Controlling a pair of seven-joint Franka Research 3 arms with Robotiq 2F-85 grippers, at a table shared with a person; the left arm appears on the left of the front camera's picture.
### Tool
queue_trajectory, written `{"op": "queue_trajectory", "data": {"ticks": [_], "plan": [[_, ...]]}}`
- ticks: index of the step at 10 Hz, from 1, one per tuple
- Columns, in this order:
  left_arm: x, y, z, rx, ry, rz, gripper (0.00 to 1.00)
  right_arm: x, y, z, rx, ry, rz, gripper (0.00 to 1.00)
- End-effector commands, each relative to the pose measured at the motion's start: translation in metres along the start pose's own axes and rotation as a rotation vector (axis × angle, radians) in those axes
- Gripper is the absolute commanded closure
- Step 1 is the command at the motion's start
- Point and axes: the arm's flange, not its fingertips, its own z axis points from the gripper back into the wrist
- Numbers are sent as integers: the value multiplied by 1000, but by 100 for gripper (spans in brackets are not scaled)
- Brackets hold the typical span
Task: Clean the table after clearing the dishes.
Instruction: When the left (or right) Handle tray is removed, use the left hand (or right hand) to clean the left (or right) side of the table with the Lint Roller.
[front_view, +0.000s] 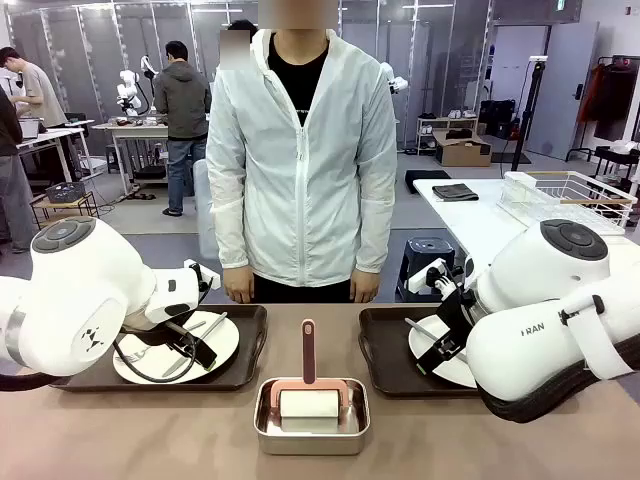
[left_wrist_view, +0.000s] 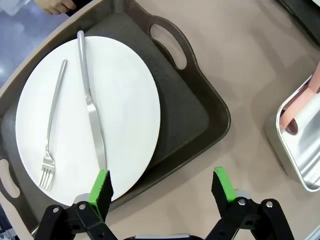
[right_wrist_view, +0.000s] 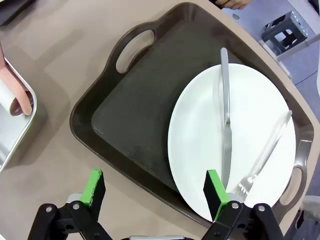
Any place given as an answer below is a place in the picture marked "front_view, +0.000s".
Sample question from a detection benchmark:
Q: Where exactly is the person's right hand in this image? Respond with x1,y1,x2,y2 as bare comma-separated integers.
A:
223,267,255,305

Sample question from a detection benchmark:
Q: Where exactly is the dark brown serving tray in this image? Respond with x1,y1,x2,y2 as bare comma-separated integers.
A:
358,305,484,400
48,303,269,393

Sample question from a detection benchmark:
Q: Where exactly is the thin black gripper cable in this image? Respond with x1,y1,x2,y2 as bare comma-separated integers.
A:
113,323,199,385

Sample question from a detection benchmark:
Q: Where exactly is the man in beige t-shirt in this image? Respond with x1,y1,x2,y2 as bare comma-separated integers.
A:
0,46,70,131

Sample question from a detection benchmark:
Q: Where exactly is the wooden top work table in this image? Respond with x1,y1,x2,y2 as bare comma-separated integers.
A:
92,119,169,194

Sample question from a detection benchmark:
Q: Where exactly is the left arm black cable sleeve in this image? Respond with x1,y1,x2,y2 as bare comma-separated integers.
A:
0,372,54,394

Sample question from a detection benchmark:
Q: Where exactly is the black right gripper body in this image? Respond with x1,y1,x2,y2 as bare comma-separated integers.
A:
437,288,481,334

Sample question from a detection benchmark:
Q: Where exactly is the white wire dish rack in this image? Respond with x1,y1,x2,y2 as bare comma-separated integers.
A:
497,170,639,236

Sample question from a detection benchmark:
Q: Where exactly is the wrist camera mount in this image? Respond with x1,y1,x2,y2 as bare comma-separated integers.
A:
405,257,465,297
183,258,221,294

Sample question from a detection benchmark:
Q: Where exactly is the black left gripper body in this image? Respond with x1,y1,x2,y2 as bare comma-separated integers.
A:
123,318,201,352

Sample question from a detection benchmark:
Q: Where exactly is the pink lint roller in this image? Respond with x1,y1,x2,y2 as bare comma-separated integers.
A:
271,318,350,435

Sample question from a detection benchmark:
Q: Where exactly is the right arm black cable sleeve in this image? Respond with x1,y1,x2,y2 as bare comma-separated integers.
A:
477,339,640,425

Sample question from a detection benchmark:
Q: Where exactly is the black storage cart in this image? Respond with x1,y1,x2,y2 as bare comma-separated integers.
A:
593,144,640,189

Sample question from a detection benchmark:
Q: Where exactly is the black clothes rack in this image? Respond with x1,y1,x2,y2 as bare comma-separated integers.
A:
579,53,640,166

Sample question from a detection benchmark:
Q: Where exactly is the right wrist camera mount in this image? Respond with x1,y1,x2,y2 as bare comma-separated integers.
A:
405,257,465,297

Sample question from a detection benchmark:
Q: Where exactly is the person in dark top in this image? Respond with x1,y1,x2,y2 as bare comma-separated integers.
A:
0,84,37,254

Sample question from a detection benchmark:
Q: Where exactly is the pale blue chair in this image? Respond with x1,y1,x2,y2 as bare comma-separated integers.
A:
192,158,221,261

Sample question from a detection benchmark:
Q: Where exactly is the person's left hand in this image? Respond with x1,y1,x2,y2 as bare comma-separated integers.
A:
349,269,380,305

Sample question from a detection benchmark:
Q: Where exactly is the person in white jacket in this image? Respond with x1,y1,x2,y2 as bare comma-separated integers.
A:
205,27,400,305

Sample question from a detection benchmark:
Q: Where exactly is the arm black cable sleeve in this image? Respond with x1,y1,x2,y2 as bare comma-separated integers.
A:
0,372,54,394
477,339,640,425

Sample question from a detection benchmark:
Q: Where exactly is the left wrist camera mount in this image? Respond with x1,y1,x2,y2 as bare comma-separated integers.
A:
183,258,221,294

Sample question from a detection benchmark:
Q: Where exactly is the person's right forearm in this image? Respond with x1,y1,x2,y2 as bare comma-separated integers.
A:
212,199,251,272

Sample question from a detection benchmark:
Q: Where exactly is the open cardboard box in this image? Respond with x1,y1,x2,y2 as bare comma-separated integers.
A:
432,128,494,168

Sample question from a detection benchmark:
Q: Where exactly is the rectangular steel container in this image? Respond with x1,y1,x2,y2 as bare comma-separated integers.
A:
253,378,372,456

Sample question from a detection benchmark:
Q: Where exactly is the hanging orange garment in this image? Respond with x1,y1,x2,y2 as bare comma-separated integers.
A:
579,63,609,124

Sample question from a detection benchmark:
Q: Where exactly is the white work desk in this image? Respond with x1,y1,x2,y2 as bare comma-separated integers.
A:
17,119,96,181

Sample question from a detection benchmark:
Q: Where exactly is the silver metal knife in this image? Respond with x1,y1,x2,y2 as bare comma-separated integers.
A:
162,312,229,378
404,318,445,343

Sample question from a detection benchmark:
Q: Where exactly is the white side table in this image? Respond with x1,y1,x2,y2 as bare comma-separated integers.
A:
412,177,640,261

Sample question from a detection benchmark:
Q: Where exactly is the person's left forearm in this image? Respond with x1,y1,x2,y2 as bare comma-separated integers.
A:
352,197,399,275

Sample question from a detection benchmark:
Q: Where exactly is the grey wire basket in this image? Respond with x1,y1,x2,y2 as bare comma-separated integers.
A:
44,182,87,204

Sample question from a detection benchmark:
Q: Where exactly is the black flat cushion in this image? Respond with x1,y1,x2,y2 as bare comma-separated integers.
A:
403,169,451,195

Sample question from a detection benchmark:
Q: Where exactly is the folded grey cloth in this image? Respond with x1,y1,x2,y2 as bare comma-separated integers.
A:
431,183,480,202

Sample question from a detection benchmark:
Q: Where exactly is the black light stand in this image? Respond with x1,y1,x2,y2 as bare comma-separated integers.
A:
509,54,550,174

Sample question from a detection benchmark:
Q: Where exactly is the black equipment case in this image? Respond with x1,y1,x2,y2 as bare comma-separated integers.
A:
479,99,519,139

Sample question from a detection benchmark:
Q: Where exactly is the round white plate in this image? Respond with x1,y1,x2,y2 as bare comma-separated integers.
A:
408,314,479,390
112,310,241,385

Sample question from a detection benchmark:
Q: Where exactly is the white shoe rack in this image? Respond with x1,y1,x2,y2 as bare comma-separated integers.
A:
417,109,481,151

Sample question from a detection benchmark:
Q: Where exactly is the hanging dark garment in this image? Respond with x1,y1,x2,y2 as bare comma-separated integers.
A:
594,64,640,142

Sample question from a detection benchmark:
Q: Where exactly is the dark blue plastic stool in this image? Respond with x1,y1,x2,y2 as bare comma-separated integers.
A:
396,237,457,304

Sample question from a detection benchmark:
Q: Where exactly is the black-haired person behind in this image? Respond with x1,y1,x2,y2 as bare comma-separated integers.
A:
219,18,260,71

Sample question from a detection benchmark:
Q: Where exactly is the grey door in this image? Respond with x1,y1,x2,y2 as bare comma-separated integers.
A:
527,22,600,161

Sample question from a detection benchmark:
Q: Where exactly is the man in grey hoodie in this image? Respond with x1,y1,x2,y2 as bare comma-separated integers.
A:
152,40,214,217

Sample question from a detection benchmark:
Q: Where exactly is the small wood metal shelf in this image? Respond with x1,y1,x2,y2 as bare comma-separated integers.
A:
29,192,101,239

